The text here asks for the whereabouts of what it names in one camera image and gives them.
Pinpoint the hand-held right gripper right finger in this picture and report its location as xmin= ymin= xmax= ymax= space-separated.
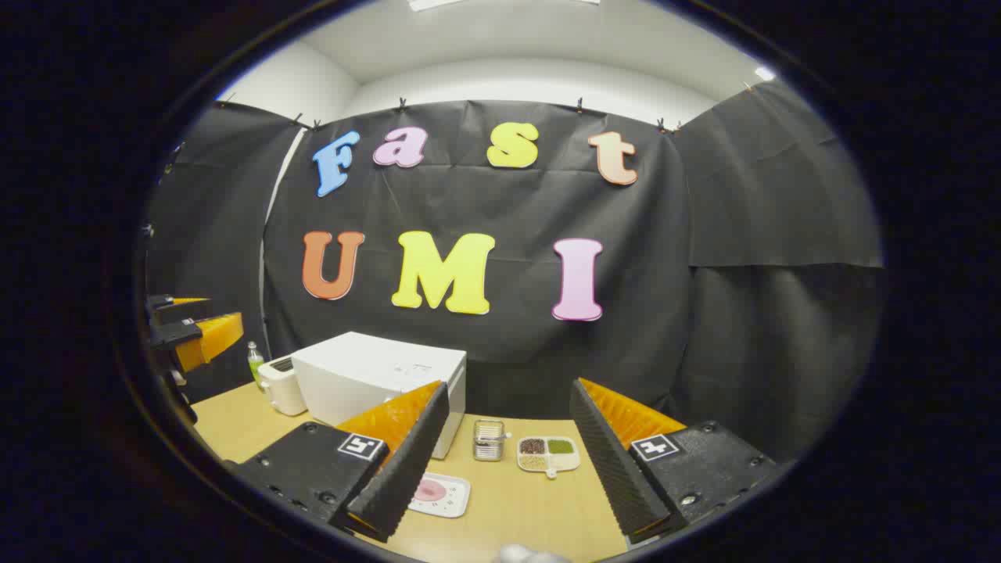
xmin=569 ymin=378 xmax=784 ymax=547

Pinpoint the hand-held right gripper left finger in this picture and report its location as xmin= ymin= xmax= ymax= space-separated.
xmin=225 ymin=381 xmax=452 ymax=543

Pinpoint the white plate of pink food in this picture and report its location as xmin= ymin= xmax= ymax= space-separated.
xmin=407 ymin=472 xmax=472 ymax=518

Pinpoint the white microwave oven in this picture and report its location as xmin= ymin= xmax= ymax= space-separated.
xmin=291 ymin=332 xmax=468 ymax=460

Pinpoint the divided dish of grains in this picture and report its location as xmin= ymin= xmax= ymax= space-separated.
xmin=517 ymin=436 xmax=582 ymax=479

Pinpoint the white toaster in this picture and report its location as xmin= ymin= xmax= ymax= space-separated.
xmin=257 ymin=356 xmax=308 ymax=417

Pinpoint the metal wire basket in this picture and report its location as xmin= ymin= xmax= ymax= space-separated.
xmin=472 ymin=419 xmax=513 ymax=462

